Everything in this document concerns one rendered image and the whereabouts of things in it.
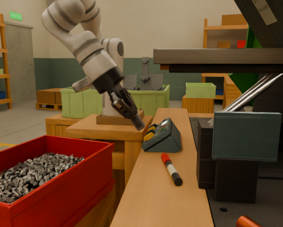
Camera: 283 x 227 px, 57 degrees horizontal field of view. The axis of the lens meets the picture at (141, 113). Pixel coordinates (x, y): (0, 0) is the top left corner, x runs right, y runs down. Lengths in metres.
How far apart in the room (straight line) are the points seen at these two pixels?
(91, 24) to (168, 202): 0.77
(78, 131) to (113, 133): 0.15
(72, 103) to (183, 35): 6.44
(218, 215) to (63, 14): 0.51
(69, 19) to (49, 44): 8.77
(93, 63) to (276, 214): 0.46
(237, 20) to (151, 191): 6.91
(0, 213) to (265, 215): 0.37
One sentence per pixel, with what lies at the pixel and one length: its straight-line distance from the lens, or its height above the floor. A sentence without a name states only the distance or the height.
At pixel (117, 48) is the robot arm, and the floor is 1.17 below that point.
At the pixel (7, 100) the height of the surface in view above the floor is 0.22.
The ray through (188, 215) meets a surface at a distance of 0.40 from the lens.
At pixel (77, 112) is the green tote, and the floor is 0.83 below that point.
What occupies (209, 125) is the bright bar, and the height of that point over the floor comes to 1.01.
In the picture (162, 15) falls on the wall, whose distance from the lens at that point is 7.98.
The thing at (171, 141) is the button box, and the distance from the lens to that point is 0.63.
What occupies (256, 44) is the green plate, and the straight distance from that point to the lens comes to 0.59.
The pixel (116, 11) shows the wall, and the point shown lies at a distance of 8.41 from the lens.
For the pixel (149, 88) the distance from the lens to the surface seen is 1.72.
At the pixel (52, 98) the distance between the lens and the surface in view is 6.56.
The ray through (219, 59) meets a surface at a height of 1.12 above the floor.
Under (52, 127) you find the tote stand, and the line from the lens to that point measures 1.64.
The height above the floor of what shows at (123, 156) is 0.74.
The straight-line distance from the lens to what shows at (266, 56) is 0.35.
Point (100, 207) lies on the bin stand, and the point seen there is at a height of 0.80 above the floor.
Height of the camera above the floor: 1.11
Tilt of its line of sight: 11 degrees down
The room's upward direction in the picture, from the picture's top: straight up
